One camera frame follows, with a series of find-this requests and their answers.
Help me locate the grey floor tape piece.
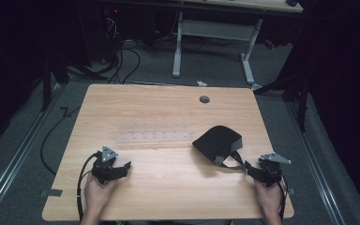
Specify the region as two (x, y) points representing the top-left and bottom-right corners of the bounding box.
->
(39, 188), (64, 199)

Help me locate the person's right hand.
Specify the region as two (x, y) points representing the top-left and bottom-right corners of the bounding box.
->
(254, 180), (284, 218)

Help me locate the metal floor rail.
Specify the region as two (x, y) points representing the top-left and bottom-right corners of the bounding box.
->
(284, 101), (347, 225)
(0, 83), (68, 225)

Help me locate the bundle of black cables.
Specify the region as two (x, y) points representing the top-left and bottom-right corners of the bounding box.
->
(101, 13), (143, 85)

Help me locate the black metal stand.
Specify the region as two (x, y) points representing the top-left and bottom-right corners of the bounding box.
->
(253, 71), (311, 133)
(39, 51), (71, 113)

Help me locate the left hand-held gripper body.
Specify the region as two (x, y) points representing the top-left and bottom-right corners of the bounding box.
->
(91, 145), (120, 186)

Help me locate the white-framed wooden desk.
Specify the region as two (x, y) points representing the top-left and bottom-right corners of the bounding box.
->
(172, 0), (305, 86)

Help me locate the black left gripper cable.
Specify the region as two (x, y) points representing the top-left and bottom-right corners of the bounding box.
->
(76, 150), (103, 223)

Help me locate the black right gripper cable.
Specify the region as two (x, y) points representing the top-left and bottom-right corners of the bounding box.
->
(276, 174), (291, 222)

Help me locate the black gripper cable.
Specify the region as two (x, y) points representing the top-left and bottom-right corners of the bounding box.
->
(76, 150), (103, 223)
(276, 174), (291, 222)

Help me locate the clear plastic ruler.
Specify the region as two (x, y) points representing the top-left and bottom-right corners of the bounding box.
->
(115, 129), (195, 145)

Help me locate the black floor cable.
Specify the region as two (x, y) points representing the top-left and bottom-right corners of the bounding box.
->
(39, 105), (83, 176)

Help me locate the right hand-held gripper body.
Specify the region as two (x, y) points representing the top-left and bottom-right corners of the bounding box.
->
(258, 152), (293, 188)

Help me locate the person's left hand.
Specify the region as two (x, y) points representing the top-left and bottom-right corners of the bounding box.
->
(83, 172), (119, 218)

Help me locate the black cap with grey strap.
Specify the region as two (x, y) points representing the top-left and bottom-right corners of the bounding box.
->
(191, 125), (248, 172)

